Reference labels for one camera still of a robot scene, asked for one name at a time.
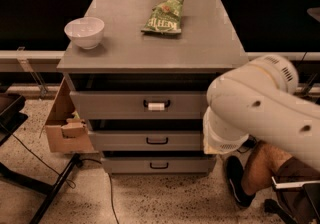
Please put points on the grey drawer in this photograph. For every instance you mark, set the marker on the grey drawer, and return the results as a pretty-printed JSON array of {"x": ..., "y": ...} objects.
[
  {"x": 139, "y": 104},
  {"x": 170, "y": 165},
  {"x": 146, "y": 140}
]

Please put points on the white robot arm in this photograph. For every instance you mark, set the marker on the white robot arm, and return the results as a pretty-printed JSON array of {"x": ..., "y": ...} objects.
[{"x": 257, "y": 99}]

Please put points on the grey drawer cabinet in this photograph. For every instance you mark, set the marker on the grey drawer cabinet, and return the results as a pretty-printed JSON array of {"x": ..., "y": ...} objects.
[{"x": 128, "y": 59}]

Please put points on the black shoe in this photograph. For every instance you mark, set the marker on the black shoe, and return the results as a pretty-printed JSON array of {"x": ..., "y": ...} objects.
[{"x": 234, "y": 174}]

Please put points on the grey top drawer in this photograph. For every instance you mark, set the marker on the grey top drawer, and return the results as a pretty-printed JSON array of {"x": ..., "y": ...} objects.
[{"x": 139, "y": 104}]

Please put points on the grey bottom drawer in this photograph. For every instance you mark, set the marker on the grey bottom drawer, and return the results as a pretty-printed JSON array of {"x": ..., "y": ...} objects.
[{"x": 170, "y": 165}]

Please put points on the white bowl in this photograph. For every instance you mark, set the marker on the white bowl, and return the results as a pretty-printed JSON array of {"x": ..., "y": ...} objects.
[{"x": 86, "y": 32}]

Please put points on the grey middle drawer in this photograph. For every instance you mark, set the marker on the grey middle drawer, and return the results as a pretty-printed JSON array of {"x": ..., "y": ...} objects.
[{"x": 146, "y": 140}]

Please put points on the cardboard box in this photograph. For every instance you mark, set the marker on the cardboard box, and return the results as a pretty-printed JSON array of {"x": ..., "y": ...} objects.
[{"x": 66, "y": 132}]

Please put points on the green chip bag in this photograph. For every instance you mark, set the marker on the green chip bag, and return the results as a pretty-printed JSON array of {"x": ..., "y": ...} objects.
[{"x": 165, "y": 18}]

